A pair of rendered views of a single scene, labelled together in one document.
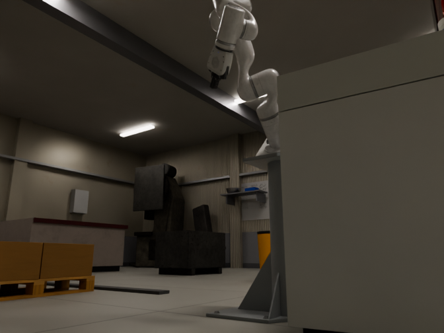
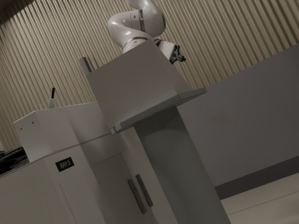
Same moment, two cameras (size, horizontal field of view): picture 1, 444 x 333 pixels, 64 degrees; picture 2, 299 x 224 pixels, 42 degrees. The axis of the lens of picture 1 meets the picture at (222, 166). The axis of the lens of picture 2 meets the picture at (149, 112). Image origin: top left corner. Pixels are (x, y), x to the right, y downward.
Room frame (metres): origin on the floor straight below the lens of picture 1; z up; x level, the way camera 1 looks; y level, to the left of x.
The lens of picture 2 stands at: (3.20, -0.64, 0.75)
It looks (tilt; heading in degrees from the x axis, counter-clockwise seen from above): 3 degrees up; 167
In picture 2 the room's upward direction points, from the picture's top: 25 degrees counter-clockwise
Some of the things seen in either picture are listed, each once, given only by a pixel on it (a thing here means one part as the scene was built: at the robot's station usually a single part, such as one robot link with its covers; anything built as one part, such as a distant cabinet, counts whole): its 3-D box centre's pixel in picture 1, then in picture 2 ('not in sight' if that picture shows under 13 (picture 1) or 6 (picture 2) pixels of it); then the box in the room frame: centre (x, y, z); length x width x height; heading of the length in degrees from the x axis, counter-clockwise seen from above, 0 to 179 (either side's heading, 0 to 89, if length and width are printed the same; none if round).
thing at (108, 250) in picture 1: (48, 248); not in sight; (7.69, 3.66, 0.48); 2.53 x 2.05 x 0.95; 55
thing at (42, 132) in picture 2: not in sight; (76, 126); (1.74, -0.58, 0.89); 0.55 x 0.09 x 0.14; 148
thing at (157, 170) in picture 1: (156, 214); not in sight; (10.15, 1.86, 1.45); 1.49 x 1.33 x 2.91; 55
